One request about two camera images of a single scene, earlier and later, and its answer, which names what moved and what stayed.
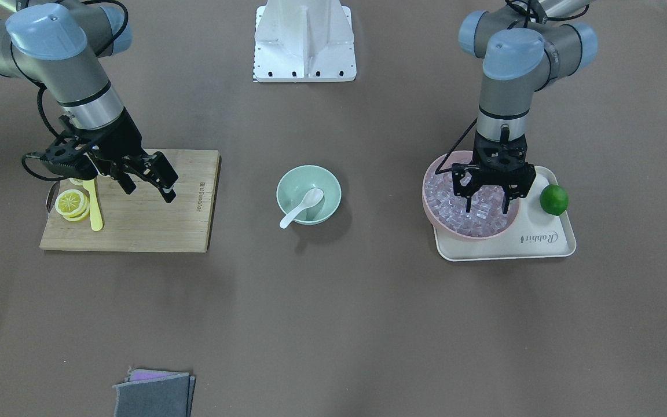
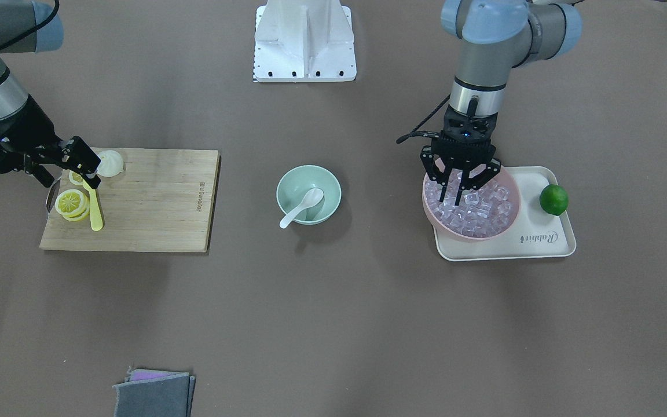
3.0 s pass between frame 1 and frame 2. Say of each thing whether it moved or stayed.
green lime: stayed
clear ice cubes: stayed
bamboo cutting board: stayed
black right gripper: moved
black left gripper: moved
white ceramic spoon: stayed
